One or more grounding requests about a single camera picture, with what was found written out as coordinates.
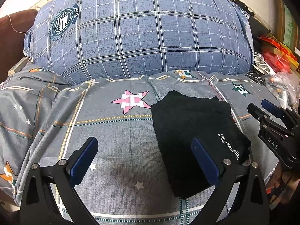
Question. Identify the clear plastic bag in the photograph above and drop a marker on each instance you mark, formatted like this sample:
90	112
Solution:
279	84

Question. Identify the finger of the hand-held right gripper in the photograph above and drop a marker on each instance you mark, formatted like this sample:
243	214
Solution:
259	115
273	107

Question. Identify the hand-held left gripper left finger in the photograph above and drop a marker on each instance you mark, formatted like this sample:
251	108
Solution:
82	161

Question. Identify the wooden bed frame slat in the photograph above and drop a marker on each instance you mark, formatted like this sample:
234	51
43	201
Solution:
18	66

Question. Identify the wooden framed green board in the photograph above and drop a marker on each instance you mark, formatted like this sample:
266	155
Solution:
289	28

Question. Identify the blue plaid pillow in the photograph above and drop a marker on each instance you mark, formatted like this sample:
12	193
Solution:
140	32

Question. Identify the grey printed bed sheet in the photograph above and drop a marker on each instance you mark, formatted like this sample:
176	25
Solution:
105	133

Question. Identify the person's right hand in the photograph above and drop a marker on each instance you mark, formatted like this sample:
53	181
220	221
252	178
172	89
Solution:
288	185

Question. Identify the red packets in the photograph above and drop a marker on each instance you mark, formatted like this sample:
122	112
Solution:
279	56

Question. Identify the brown headboard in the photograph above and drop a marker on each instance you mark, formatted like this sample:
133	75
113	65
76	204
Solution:
11	44

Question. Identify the black pants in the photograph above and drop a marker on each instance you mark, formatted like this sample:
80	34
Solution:
187	126

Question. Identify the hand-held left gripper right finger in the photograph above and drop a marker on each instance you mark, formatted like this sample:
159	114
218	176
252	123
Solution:
206	163

